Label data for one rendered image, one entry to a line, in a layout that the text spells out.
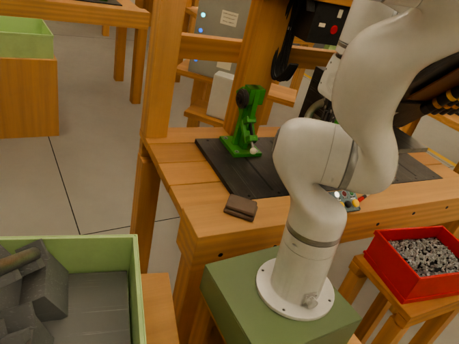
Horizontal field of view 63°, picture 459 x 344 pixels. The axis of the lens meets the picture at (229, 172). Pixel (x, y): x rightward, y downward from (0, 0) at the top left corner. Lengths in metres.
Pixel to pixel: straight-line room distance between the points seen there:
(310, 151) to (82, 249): 0.59
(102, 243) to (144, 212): 0.82
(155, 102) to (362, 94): 1.06
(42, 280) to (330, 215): 0.62
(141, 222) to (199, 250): 0.73
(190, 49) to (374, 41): 1.10
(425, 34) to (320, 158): 0.29
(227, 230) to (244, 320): 0.34
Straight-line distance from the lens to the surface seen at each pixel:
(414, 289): 1.30
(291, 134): 0.70
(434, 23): 0.49
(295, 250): 0.81
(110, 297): 0.99
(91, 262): 1.02
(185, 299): 1.29
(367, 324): 1.88
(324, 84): 0.95
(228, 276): 0.94
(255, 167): 1.46
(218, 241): 1.13
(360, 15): 0.89
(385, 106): 0.57
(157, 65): 1.44
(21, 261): 0.88
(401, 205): 1.61
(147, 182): 1.68
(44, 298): 0.90
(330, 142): 0.69
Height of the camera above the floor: 1.62
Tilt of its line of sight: 31 degrees down
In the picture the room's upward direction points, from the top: 14 degrees clockwise
